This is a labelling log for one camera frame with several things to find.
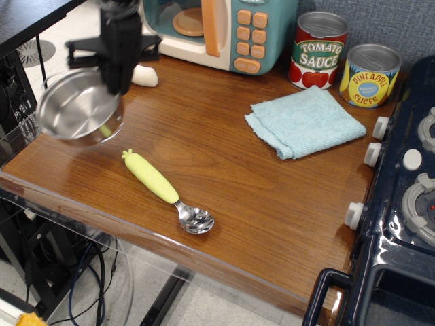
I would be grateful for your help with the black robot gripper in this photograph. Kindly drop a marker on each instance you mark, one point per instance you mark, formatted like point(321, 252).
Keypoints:
point(121, 43)

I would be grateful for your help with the round stainless steel pot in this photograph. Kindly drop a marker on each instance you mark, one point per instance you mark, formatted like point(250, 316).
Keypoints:
point(77, 108)

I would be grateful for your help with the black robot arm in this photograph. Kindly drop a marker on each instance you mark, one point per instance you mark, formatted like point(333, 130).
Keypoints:
point(119, 10)

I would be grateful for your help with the light blue folded cloth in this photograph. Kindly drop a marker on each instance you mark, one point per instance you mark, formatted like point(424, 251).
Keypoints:
point(303, 123)

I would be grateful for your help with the plush toy mushroom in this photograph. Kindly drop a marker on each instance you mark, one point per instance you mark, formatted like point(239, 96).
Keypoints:
point(144, 76)

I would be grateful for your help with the black side desk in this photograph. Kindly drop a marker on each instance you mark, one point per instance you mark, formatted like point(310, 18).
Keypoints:
point(23, 20)

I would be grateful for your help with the teal toy microwave oven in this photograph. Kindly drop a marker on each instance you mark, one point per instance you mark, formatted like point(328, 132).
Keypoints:
point(245, 37)

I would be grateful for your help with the tomato sauce can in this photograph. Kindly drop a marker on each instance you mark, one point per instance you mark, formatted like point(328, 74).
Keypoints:
point(318, 46)

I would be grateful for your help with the pineapple slices can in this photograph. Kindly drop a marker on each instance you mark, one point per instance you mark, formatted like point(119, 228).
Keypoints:
point(370, 74)

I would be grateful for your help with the white stove knob middle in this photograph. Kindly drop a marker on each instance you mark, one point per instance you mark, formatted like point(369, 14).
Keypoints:
point(372, 154)

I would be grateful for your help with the white stove knob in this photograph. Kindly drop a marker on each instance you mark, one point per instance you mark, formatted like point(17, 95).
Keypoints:
point(372, 154)
point(380, 128)
point(353, 214)

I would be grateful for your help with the white stove knob rear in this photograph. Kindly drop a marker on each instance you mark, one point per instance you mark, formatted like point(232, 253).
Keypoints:
point(380, 128)

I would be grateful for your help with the white stove knob front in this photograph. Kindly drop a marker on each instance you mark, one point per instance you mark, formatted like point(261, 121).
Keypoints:
point(353, 214)

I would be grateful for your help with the dark blue toy stove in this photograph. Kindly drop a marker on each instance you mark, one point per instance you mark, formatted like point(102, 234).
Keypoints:
point(391, 280)

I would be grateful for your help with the spoon with yellow-green handle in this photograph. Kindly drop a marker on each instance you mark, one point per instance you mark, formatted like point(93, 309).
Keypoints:
point(192, 219)

